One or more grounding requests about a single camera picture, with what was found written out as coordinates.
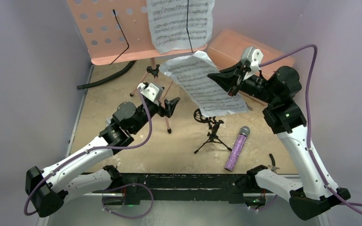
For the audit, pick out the pink folding music stand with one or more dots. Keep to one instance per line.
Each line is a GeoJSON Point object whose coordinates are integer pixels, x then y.
{"type": "Point", "coordinates": [115, 30]}

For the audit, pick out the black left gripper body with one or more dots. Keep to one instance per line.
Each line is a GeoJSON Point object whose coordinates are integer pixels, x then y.
{"type": "Point", "coordinates": [144, 119]}

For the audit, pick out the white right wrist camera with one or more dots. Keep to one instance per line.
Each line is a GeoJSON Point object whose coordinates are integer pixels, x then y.
{"type": "Point", "coordinates": [252, 57]}

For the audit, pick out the black mini microphone tripod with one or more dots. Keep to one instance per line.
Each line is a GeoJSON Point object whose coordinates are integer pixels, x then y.
{"type": "Point", "coordinates": [213, 126]}

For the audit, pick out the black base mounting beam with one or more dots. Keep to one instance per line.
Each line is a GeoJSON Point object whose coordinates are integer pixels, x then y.
{"type": "Point", "coordinates": [231, 188]}

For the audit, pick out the purple glitter microphone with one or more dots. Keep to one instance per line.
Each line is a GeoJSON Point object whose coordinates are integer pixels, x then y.
{"type": "Point", "coordinates": [238, 146]}

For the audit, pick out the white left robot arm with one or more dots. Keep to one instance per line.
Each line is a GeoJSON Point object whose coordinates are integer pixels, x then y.
{"type": "Point", "coordinates": [49, 188]}

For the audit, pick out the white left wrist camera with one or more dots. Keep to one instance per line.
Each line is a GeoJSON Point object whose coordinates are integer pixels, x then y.
{"type": "Point", "coordinates": [151, 91]}

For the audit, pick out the sheet music paper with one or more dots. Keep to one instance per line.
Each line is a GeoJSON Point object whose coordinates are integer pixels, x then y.
{"type": "Point", "coordinates": [180, 24]}
{"type": "Point", "coordinates": [191, 74]}

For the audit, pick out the black handled pliers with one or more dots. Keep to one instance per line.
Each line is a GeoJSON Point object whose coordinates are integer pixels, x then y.
{"type": "Point", "coordinates": [273, 166]}

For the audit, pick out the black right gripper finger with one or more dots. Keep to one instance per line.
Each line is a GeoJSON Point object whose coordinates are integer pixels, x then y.
{"type": "Point", "coordinates": [229, 82]}
{"type": "Point", "coordinates": [238, 65]}

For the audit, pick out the small grey metal clip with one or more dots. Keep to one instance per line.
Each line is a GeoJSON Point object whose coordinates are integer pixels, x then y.
{"type": "Point", "coordinates": [249, 107]}

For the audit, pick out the pink translucent storage box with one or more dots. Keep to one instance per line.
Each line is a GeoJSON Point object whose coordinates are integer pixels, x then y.
{"type": "Point", "coordinates": [228, 47]}

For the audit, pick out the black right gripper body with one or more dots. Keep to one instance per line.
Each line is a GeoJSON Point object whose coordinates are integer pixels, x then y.
{"type": "Point", "coordinates": [237, 80]}

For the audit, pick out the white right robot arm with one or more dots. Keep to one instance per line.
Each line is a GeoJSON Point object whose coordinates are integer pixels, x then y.
{"type": "Point", "coordinates": [317, 192]}

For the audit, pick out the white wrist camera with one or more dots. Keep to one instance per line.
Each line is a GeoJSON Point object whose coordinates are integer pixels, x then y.
{"type": "Point", "coordinates": [252, 57]}
{"type": "Point", "coordinates": [151, 91]}

